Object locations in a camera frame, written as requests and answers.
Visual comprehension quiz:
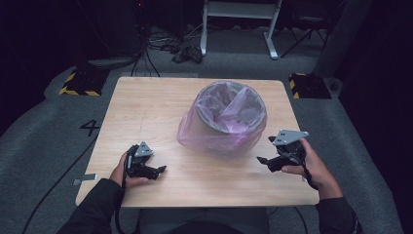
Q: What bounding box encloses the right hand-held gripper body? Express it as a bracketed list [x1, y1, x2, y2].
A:
[271, 129, 310, 164]

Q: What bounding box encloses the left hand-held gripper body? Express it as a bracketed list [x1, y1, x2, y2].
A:
[126, 140, 155, 178]

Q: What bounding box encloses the pink plastic trash bag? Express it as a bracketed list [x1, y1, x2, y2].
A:
[176, 79, 269, 161]

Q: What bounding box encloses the green plastic trash bin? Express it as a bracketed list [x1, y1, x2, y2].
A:
[186, 81, 268, 158]

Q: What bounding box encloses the person's left hand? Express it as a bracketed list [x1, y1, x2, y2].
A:
[109, 151, 151, 189]

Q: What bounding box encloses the person's right hand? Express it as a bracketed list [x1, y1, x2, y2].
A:
[281, 137, 343, 200]

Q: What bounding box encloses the black yellow striped floor block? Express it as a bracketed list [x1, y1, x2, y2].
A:
[58, 67, 110, 98]
[288, 72, 333, 100]

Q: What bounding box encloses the person's lap dark clothing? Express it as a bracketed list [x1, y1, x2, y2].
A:
[134, 208, 271, 234]

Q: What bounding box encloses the grey round stand base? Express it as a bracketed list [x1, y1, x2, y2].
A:
[87, 56, 139, 70]

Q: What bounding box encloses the black tangled gear pile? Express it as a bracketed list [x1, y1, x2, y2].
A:
[170, 44, 205, 64]

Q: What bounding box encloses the black folding stand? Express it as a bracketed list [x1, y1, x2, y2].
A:
[280, 9, 329, 59]

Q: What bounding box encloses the grey curtain column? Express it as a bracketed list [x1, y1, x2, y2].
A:
[312, 0, 375, 79]

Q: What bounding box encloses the white metal desk stand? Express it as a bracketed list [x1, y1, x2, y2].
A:
[200, 0, 284, 60]

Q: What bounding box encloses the right hand-held gripper black cable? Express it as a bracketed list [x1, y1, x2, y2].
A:
[291, 155, 319, 192]

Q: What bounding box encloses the hand-held gripper black cable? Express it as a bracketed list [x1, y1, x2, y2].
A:
[291, 155, 319, 192]
[114, 155, 131, 234]

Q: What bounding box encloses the left hand-held gripper black cable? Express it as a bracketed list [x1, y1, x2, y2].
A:
[114, 155, 131, 234]

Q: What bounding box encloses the black floor cable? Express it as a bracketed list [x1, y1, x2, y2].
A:
[20, 136, 99, 234]

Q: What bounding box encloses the black cable bundle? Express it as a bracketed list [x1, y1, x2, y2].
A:
[130, 25, 184, 78]

